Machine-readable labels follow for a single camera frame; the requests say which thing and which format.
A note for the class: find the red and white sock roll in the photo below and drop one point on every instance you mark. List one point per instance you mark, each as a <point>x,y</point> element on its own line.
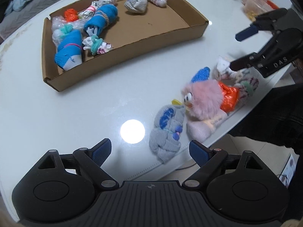
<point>88,10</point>

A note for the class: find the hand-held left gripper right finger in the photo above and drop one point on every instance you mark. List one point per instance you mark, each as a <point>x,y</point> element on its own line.
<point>199,152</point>

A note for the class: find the blue sock roll tan band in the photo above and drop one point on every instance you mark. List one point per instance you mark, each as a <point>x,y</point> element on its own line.
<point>103,17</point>

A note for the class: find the brown cardboard tray box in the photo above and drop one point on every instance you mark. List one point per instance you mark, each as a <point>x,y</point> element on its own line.
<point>153,26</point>

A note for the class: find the pink fluffy plush toy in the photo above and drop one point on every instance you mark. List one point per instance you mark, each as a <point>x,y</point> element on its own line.
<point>203,100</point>

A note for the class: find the blue and white sock roll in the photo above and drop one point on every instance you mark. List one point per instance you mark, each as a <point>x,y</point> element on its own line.
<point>68,50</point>

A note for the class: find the person's dark clothing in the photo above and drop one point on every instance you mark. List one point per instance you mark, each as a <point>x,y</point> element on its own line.
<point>272,115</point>

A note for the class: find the grey sofa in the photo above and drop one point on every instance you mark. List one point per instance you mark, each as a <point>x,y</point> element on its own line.
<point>30,14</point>

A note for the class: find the grey sock with blue print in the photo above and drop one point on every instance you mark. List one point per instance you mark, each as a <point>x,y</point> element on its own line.
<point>165,134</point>

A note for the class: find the white bundle with teal tie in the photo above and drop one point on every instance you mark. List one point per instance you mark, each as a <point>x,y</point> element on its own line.
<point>60,34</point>

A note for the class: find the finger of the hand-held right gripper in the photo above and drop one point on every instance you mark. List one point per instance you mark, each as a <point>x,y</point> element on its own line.
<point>243,61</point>
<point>247,33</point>

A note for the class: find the white sock with green tie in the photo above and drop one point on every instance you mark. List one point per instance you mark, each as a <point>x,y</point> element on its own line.
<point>248,87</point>

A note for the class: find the white patterned sock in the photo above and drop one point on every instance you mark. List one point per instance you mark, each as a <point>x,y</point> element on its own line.
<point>223,69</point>

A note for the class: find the small yellow piece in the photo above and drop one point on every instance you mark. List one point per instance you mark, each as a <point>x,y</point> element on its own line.
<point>176,102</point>

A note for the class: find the floral bundle with teal tie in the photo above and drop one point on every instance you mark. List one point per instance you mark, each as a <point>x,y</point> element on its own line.
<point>98,45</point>

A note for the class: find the blue fuzzy sock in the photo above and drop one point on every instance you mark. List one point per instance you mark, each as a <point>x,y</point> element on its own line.
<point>201,74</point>

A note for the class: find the large orange plastic bag bundle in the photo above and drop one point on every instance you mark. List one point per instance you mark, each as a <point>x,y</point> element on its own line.
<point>228,97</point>

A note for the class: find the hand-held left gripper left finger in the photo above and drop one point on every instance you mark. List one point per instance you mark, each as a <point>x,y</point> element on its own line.
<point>101,151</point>

